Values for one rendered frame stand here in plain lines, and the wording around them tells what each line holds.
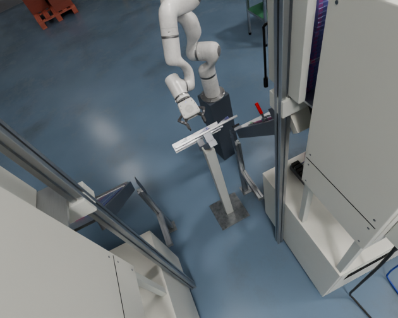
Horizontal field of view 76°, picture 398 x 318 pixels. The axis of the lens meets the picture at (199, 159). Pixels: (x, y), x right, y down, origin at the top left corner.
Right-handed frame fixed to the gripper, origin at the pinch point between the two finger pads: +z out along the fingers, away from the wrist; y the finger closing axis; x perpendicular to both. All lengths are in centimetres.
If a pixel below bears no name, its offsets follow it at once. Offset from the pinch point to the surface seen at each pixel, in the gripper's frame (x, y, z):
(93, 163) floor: 147, -101, -54
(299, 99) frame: -64, 21, 24
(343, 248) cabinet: -11, 30, 88
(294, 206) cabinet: 4, 25, 64
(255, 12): 157, 161, -138
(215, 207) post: 84, -8, 49
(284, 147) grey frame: -37, 20, 34
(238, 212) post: 77, 6, 61
